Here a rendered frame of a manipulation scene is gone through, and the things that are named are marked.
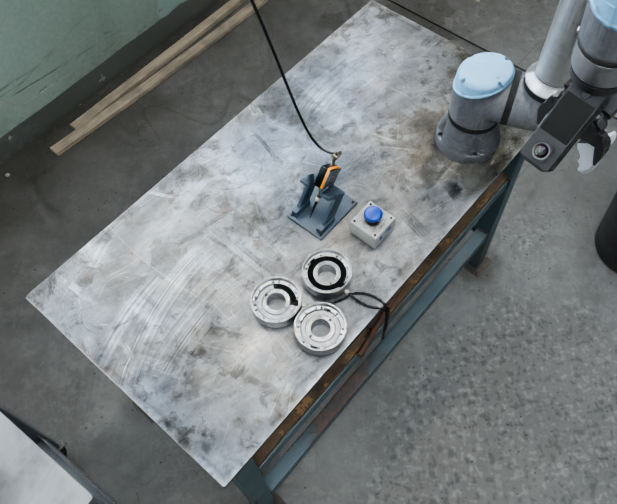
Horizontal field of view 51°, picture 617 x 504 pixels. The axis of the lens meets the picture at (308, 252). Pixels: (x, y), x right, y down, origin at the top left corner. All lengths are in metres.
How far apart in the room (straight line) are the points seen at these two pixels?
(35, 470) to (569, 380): 1.58
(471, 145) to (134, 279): 0.81
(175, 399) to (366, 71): 0.95
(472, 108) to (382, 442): 1.09
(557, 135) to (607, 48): 0.13
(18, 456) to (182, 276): 0.50
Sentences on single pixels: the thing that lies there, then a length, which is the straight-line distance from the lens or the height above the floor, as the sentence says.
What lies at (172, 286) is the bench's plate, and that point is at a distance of 1.41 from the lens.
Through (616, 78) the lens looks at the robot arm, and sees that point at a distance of 0.82.
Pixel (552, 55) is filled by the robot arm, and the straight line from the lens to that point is 1.36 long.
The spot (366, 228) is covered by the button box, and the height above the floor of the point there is 0.84.
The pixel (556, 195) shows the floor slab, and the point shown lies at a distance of 2.59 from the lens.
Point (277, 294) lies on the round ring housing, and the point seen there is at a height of 0.82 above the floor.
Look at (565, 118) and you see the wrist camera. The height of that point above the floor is 1.41.
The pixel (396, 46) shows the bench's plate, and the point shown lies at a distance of 1.81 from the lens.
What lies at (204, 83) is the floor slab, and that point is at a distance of 2.89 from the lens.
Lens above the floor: 2.02
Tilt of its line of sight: 60 degrees down
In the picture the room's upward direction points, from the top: 4 degrees counter-clockwise
